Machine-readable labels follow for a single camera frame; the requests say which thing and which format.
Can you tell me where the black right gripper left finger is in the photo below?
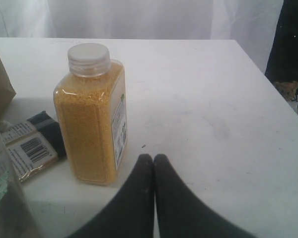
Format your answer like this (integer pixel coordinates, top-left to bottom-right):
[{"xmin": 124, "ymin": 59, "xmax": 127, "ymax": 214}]
[{"xmin": 70, "ymin": 154, "xmax": 154, "ymax": 238}]

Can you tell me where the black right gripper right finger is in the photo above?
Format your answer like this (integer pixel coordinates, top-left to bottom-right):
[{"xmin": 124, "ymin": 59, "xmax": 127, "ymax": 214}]
[{"xmin": 154, "ymin": 154, "xmax": 254, "ymax": 238}]

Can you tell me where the yellow grain plastic bottle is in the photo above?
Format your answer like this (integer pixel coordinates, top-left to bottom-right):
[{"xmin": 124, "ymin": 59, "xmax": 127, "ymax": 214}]
[{"xmin": 53, "ymin": 43, "xmax": 127, "ymax": 185}]

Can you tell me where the dark blue biscuit packet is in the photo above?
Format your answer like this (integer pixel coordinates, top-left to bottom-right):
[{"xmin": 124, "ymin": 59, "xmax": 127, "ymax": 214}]
[{"xmin": 0, "ymin": 111, "xmax": 66, "ymax": 182}]

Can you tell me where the gold lid plastic jar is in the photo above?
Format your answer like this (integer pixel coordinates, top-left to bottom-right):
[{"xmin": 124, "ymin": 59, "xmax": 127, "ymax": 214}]
[{"xmin": 0, "ymin": 134, "xmax": 42, "ymax": 238}]

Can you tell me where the brown teddy bear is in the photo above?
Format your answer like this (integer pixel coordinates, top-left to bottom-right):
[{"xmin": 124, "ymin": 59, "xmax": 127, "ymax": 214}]
[{"xmin": 273, "ymin": 81, "xmax": 298, "ymax": 102}]

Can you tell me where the white curtain backdrop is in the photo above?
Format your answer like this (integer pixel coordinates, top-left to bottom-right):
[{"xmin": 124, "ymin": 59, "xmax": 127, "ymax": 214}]
[{"xmin": 0, "ymin": 0, "xmax": 283, "ymax": 71}]

